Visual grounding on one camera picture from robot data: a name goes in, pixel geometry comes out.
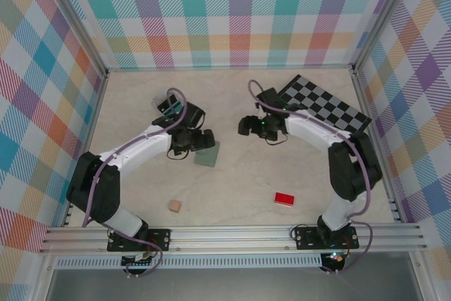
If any aluminium frame post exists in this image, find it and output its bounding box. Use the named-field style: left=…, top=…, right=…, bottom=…
left=39, top=0, right=110, bottom=80
left=352, top=0, right=422, bottom=75

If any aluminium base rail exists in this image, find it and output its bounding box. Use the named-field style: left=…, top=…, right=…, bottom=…
left=38, top=223, right=429, bottom=254

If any aluminium frame bar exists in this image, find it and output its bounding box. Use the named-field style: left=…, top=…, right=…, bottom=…
left=351, top=70, right=404, bottom=224
left=105, top=64, right=355, bottom=73

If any black bank card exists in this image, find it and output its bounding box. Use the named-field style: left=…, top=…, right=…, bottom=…
left=157, top=98, right=174, bottom=116

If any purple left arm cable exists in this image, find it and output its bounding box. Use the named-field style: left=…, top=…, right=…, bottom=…
left=80, top=87, right=189, bottom=279

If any small circuit board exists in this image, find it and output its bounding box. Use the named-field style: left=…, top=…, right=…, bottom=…
left=121, top=253, right=156, bottom=267
left=327, top=250, right=348, bottom=265

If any black and grey chessboard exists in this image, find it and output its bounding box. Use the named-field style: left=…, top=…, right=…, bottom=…
left=276, top=74, right=373, bottom=137

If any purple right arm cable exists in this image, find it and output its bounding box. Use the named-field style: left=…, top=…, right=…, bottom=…
left=247, top=80, right=374, bottom=274

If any white slotted cable duct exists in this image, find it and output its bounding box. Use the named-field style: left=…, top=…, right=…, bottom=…
left=54, top=257, right=327, bottom=269

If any red rectangular block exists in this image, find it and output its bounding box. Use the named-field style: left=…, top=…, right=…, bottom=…
left=274, top=192, right=296, bottom=208

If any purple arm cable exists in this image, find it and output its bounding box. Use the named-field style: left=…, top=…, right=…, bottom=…
left=80, top=87, right=189, bottom=279
left=247, top=80, right=374, bottom=274

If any grey-green card holder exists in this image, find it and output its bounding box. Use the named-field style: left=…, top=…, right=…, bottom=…
left=194, top=141, right=222, bottom=168

